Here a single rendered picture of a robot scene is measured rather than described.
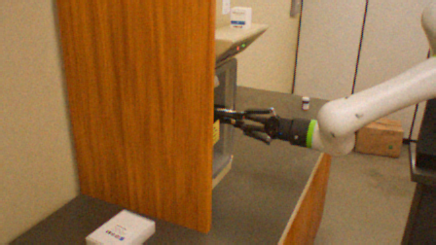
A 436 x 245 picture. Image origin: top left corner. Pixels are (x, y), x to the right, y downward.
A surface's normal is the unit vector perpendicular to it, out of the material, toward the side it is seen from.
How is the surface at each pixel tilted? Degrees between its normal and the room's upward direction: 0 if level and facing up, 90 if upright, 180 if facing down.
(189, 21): 90
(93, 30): 90
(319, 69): 90
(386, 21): 90
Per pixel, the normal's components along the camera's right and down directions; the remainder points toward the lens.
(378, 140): -0.33, 0.36
